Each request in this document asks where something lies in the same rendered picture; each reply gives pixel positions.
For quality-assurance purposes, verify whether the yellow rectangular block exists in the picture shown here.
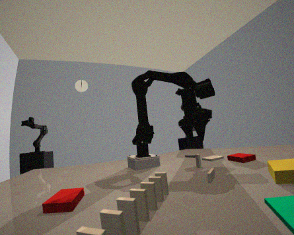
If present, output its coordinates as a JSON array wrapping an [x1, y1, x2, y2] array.
[[267, 158, 294, 184]]

